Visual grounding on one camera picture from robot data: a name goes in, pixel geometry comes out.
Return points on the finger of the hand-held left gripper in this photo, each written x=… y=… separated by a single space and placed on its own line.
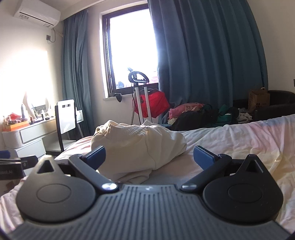
x=4 y=154
x=29 y=163

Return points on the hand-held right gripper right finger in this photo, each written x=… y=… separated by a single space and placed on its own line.
x=204 y=157

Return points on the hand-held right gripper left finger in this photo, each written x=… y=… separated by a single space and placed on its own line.
x=98 y=155

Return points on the cream zip-up sweatshirt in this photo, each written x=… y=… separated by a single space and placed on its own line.
x=138 y=143

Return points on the pile of clothes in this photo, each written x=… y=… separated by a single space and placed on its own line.
x=196 y=120

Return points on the green clothes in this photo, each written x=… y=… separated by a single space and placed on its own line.
x=224 y=115

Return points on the pink clothes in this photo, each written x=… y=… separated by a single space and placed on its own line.
x=182 y=110

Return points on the grey dressing table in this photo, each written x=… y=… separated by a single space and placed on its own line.
x=30 y=136

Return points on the orange box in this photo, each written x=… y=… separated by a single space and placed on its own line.
x=16 y=126

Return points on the bed with white sheet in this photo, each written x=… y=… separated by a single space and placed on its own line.
x=230 y=140

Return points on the cluster of cosmetic bottles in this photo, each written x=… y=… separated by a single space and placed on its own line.
x=22 y=112

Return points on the black chair with white back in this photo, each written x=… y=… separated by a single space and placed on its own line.
x=66 y=115

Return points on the white patterned cloth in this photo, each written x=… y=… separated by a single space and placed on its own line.
x=244 y=117

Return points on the red bag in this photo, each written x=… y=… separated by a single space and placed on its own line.
x=157 y=101

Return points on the brown paper bag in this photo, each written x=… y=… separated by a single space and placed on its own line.
x=259 y=100

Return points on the garment steamer stand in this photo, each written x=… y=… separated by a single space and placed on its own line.
x=137 y=76

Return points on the teal curtain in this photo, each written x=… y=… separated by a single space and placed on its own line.
x=76 y=69

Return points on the black sofa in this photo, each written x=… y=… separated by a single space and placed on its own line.
x=281 y=99

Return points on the wide blue curtain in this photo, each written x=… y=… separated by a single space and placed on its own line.
x=207 y=57

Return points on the dark framed window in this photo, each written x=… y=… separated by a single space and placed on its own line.
x=131 y=46

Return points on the white air conditioner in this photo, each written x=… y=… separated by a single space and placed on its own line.
x=34 y=13

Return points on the white wall box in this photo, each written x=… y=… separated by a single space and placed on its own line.
x=79 y=115

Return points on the black wall plug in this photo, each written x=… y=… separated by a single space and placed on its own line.
x=48 y=38

